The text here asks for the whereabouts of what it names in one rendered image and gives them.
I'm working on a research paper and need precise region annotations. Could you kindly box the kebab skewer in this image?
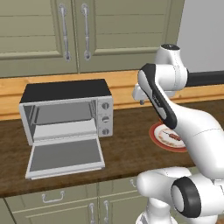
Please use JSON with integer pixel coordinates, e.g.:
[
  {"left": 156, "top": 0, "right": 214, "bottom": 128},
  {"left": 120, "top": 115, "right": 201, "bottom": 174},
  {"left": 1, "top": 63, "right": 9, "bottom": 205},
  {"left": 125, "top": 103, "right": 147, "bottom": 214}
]
[{"left": 162, "top": 130, "right": 182, "bottom": 142}]

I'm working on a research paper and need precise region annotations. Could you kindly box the silver base cupboard handle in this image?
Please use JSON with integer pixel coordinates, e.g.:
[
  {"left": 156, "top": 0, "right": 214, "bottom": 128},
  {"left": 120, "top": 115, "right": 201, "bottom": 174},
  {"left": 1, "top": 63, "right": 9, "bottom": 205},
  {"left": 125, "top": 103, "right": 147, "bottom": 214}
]
[
  {"left": 102, "top": 199, "right": 111, "bottom": 224},
  {"left": 87, "top": 202, "right": 97, "bottom": 224}
]

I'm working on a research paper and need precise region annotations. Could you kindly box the red rimmed white plate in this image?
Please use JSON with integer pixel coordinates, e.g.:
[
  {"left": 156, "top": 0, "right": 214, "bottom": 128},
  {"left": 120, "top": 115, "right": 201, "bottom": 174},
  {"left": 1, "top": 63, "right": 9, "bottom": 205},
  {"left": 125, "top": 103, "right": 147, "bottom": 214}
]
[{"left": 148, "top": 121, "right": 189, "bottom": 153}]

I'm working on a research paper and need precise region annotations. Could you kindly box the green base cupboard door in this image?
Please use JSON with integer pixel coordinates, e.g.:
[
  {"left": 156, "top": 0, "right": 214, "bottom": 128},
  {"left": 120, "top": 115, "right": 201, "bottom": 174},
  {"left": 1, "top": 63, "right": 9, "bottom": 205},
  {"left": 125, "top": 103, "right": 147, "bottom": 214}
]
[
  {"left": 99, "top": 194, "right": 148, "bottom": 224},
  {"left": 11, "top": 200, "right": 99, "bottom": 224}
]

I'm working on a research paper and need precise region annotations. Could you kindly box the silver black toaster oven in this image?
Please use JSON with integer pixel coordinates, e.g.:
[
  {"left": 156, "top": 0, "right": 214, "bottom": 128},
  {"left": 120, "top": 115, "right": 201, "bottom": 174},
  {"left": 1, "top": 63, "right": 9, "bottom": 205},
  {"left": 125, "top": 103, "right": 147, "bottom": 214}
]
[{"left": 18, "top": 78, "right": 115, "bottom": 147}]

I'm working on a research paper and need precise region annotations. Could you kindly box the green drawer front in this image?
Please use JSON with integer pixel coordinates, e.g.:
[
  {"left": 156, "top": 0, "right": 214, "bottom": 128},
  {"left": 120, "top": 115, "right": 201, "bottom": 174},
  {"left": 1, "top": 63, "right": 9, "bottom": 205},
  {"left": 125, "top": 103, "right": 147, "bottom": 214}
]
[
  {"left": 98, "top": 175, "right": 142, "bottom": 200},
  {"left": 4, "top": 182, "right": 99, "bottom": 214}
]

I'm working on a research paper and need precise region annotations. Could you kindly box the green wall cupboard door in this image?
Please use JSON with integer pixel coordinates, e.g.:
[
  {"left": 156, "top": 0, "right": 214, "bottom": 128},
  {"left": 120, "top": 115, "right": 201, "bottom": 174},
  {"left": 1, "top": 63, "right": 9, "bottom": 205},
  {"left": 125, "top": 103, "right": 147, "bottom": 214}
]
[
  {"left": 73, "top": 0, "right": 186, "bottom": 74},
  {"left": 0, "top": 0, "right": 79, "bottom": 79}
]

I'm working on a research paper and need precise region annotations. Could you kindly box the toaster oven door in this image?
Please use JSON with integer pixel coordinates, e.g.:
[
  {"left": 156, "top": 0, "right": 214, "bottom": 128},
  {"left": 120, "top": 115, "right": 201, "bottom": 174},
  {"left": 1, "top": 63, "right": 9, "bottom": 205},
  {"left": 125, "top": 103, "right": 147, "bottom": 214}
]
[{"left": 24, "top": 137, "right": 106, "bottom": 180}]

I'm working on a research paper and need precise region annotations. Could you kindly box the grey range hood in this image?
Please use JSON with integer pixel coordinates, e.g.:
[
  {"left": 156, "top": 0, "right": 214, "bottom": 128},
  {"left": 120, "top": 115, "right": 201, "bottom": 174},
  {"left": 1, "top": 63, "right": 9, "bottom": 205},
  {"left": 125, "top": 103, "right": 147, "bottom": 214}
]
[{"left": 176, "top": 0, "right": 224, "bottom": 88}]

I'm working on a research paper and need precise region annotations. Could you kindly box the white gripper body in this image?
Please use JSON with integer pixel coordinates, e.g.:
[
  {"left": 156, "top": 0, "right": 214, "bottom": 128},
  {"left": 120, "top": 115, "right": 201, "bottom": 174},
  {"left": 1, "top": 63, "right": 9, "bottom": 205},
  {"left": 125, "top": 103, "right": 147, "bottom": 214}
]
[{"left": 131, "top": 83, "right": 152, "bottom": 102}]

